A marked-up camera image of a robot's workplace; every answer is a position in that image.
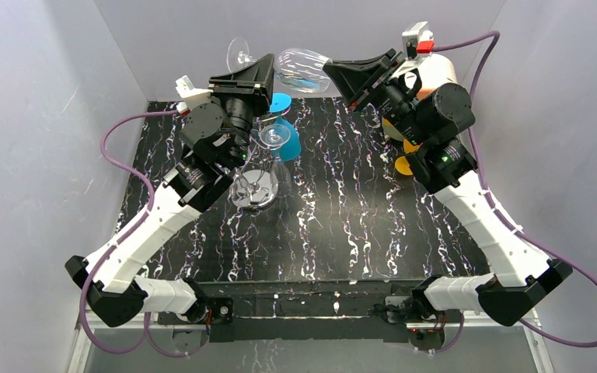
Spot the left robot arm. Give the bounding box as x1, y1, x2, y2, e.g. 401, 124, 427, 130
65, 54, 275, 327

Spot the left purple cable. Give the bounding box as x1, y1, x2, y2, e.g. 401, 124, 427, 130
78, 109, 197, 359

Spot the blue plastic wine glass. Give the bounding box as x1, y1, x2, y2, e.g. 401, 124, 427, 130
260, 93, 302, 162

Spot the aluminium rail frame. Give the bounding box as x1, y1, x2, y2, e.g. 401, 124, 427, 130
66, 246, 557, 373

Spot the clear wine glass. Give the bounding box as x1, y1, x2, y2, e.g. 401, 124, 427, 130
226, 37, 331, 93
229, 169, 260, 210

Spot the orange plastic goblet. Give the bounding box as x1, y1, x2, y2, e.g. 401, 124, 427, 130
394, 139, 421, 176

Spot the white orange cylindrical appliance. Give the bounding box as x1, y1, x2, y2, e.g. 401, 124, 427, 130
380, 51, 459, 142

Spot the clear wine glass front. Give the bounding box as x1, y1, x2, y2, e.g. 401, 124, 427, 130
229, 169, 260, 210

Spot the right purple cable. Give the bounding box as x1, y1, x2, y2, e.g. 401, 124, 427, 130
432, 30, 597, 355

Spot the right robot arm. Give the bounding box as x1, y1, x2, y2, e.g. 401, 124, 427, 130
323, 50, 572, 326

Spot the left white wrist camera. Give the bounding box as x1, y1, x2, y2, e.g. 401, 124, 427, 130
176, 75, 213, 115

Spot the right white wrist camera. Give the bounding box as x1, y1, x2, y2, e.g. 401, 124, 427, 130
391, 21, 435, 78

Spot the chrome wine glass rack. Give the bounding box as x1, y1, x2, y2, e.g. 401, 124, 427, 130
229, 95, 294, 212

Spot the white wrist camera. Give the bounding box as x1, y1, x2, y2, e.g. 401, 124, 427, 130
176, 75, 213, 115
391, 21, 435, 78

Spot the clear champagne flute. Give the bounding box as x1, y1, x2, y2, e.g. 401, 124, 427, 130
259, 124, 292, 198

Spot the purple cable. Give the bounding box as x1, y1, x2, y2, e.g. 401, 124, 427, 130
432, 30, 597, 355
78, 109, 197, 359

